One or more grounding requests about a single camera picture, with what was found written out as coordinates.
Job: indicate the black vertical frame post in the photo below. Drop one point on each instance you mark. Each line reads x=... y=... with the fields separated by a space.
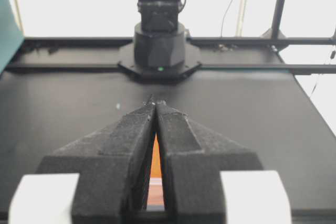
x=274 y=31

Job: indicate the orange towel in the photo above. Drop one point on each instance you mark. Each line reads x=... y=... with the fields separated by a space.
x=155 y=197

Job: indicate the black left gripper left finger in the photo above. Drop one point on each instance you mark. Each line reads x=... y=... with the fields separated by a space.
x=114 y=165

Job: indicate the black aluminium frame rail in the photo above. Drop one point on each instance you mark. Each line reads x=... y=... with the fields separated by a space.
x=102 y=54

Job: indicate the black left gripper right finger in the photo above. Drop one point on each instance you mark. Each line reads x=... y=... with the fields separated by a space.
x=192 y=157

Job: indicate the teal board panel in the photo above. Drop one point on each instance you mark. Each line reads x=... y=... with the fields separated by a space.
x=11 y=36

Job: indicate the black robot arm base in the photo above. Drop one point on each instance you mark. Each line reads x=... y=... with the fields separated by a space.
x=159 y=32

